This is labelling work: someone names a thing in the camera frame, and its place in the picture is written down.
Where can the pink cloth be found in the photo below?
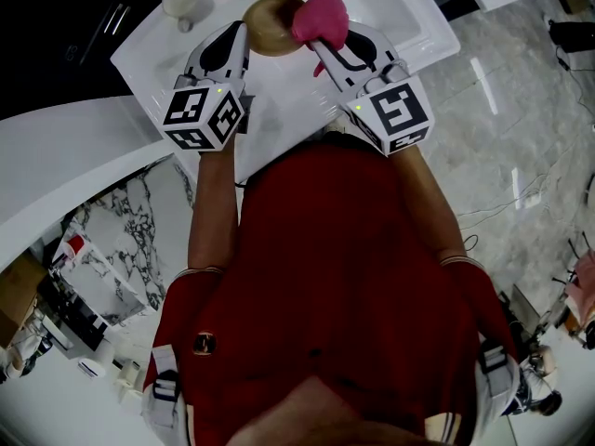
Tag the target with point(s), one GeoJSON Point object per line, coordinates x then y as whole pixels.
{"type": "Point", "coordinates": [321, 19]}

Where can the person's red shirt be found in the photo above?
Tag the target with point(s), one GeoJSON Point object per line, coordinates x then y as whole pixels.
{"type": "Point", "coordinates": [334, 267]}

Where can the white curved bathtub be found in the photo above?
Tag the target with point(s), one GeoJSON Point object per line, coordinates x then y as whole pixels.
{"type": "Point", "coordinates": [56, 161]}

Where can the white sink with drainboard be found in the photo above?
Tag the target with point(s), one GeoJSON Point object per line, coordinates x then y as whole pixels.
{"type": "Point", "coordinates": [288, 95]}

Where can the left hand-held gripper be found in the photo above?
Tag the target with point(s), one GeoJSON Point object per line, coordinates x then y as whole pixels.
{"type": "Point", "coordinates": [195, 114]}

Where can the red plastic cup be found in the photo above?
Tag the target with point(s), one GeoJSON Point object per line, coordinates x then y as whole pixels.
{"type": "Point", "coordinates": [74, 245]}

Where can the person's right forearm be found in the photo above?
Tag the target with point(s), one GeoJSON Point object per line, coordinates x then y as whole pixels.
{"type": "Point", "coordinates": [427, 202]}

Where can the marble-patterned box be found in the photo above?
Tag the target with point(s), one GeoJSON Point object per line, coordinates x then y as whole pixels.
{"type": "Point", "coordinates": [100, 291]}

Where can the white blue striped bundle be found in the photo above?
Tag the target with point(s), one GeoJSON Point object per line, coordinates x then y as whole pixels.
{"type": "Point", "coordinates": [530, 384]}

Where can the cardboard box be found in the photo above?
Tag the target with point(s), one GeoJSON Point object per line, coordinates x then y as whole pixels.
{"type": "Point", "coordinates": [18, 295]}

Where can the crumpled white plastic bag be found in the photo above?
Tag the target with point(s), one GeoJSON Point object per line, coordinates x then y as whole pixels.
{"type": "Point", "coordinates": [21, 356]}

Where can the tan wooden bowl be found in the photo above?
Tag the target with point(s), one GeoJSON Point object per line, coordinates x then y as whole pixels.
{"type": "Point", "coordinates": [269, 21]}

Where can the white power strip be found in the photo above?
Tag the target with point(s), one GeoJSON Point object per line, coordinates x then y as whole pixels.
{"type": "Point", "coordinates": [532, 200]}

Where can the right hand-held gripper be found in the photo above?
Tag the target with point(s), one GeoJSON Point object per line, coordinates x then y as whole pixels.
{"type": "Point", "coordinates": [400, 114]}

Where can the pink fabric on stand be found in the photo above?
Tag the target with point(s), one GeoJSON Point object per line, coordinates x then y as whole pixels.
{"type": "Point", "coordinates": [583, 279]}

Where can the person's left forearm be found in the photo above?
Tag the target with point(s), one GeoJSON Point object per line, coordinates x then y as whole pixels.
{"type": "Point", "coordinates": [214, 212]}

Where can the black cabinet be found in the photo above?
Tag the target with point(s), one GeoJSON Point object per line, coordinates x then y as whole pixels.
{"type": "Point", "coordinates": [51, 40]}

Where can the grey metal panel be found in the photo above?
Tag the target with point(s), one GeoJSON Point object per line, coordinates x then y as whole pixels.
{"type": "Point", "coordinates": [525, 305]}

